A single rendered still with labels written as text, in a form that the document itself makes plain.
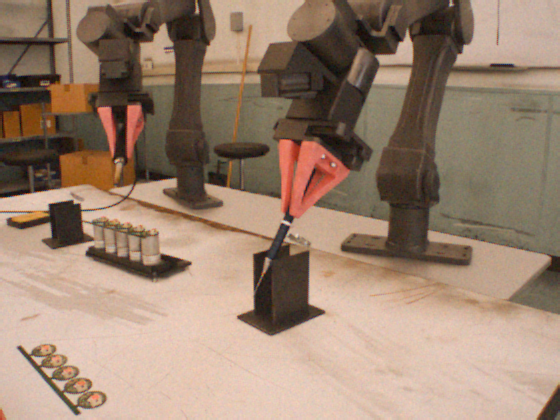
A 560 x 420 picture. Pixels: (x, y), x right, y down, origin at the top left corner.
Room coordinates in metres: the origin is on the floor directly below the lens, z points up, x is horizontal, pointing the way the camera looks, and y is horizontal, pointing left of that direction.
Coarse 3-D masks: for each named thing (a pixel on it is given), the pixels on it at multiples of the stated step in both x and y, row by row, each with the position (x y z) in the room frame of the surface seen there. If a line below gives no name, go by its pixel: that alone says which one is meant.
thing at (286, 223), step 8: (312, 176) 0.56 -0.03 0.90; (304, 192) 0.55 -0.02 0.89; (288, 208) 0.55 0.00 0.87; (288, 216) 0.54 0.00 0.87; (288, 224) 0.53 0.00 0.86; (280, 232) 0.53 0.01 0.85; (280, 240) 0.53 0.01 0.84; (272, 248) 0.53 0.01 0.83; (280, 248) 0.53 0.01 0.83; (272, 256) 0.52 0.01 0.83
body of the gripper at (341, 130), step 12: (360, 108) 0.58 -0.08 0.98; (276, 120) 0.60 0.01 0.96; (288, 120) 0.58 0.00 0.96; (300, 120) 0.57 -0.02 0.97; (312, 120) 0.56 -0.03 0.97; (312, 132) 0.56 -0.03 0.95; (324, 132) 0.54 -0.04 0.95; (336, 132) 0.53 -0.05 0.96; (348, 132) 0.53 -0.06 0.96; (360, 144) 0.55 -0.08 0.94
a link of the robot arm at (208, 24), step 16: (144, 0) 0.92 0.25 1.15; (160, 0) 0.97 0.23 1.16; (176, 0) 1.04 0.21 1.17; (192, 0) 1.09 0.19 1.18; (208, 0) 1.13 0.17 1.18; (128, 16) 0.88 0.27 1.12; (160, 16) 0.95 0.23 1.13; (176, 16) 1.04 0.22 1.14; (208, 16) 1.13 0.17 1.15; (208, 32) 1.13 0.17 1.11
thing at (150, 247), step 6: (144, 240) 0.64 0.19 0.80; (150, 240) 0.64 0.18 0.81; (156, 240) 0.65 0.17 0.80; (144, 246) 0.64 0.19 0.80; (150, 246) 0.64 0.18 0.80; (156, 246) 0.65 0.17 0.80; (144, 252) 0.65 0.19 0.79; (150, 252) 0.64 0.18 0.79; (156, 252) 0.65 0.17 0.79; (144, 258) 0.65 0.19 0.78; (150, 258) 0.64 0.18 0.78; (156, 258) 0.65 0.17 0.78; (144, 264) 0.65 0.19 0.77; (150, 264) 0.64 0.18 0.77; (156, 264) 0.65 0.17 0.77
